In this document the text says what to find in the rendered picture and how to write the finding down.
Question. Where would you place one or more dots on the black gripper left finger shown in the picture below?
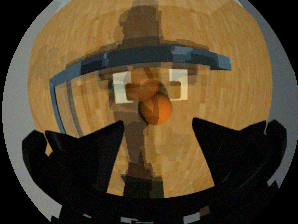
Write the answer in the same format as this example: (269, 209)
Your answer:
(93, 154)

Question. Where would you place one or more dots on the shiny dark brown ball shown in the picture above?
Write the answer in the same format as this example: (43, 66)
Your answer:
(156, 109)

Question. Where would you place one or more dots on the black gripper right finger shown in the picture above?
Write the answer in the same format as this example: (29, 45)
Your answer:
(223, 147)

